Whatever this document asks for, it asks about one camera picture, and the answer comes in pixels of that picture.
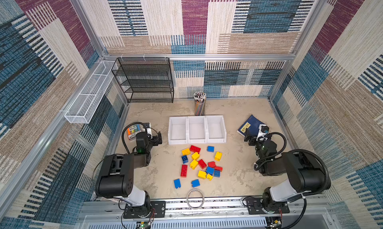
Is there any dark blue brick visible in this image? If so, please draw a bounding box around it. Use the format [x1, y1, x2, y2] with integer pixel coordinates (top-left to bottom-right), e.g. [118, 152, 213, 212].
[182, 155, 189, 164]

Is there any long red brick top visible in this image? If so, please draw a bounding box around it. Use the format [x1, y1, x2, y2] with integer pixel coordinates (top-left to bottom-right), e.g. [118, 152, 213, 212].
[190, 145, 201, 153]

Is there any long red brick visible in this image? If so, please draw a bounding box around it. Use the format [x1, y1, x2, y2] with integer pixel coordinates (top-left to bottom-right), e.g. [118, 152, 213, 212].
[190, 145, 201, 153]
[180, 165, 188, 178]

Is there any small red brick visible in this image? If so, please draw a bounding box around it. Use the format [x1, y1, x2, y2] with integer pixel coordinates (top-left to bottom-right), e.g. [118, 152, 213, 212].
[214, 166, 222, 172]

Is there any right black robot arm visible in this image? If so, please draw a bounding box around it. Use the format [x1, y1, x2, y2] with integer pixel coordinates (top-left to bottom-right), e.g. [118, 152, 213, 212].
[244, 124, 331, 214]

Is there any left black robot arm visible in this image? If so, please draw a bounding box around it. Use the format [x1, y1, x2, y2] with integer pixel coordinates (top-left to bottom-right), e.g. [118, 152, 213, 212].
[95, 132, 162, 218]

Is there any blue book yellow label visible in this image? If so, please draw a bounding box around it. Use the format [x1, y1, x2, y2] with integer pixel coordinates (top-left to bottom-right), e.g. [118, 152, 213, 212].
[237, 114, 264, 136]

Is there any marker pen pack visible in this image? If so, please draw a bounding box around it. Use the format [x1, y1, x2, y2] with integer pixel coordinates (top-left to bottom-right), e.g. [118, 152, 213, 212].
[126, 124, 145, 141]

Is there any left white bin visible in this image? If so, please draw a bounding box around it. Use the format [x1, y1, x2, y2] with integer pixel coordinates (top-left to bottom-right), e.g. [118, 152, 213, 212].
[168, 116, 188, 145]

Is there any white bin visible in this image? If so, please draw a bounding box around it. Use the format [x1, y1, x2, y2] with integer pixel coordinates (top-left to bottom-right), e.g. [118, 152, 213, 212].
[187, 116, 207, 144]
[206, 115, 227, 143]
[168, 116, 188, 145]

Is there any right white bin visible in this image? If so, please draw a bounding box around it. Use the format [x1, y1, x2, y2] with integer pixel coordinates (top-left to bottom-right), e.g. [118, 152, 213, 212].
[206, 115, 227, 143]

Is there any middle white bin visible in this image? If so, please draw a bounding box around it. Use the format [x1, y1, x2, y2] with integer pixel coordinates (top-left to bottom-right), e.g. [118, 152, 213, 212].
[187, 116, 207, 144]

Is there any cup of coloured pencils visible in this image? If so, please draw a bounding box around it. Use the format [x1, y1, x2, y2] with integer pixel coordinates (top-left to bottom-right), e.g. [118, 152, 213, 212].
[193, 91, 206, 116]

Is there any black wire shelf rack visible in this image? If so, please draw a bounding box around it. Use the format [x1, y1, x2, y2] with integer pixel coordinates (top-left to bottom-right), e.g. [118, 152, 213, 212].
[112, 57, 175, 103]

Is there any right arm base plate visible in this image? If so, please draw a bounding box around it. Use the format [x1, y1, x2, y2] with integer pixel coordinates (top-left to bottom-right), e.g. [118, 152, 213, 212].
[242, 197, 290, 215]

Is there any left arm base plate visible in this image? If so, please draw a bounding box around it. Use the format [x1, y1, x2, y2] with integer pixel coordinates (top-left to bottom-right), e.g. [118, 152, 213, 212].
[122, 201, 166, 219]

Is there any white wire mesh basket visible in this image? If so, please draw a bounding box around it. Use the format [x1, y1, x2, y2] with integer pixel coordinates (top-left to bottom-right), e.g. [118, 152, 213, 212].
[64, 61, 114, 124]

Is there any coiled white cable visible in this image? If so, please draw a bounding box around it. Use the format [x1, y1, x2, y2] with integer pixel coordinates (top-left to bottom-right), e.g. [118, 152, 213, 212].
[186, 188, 205, 210]

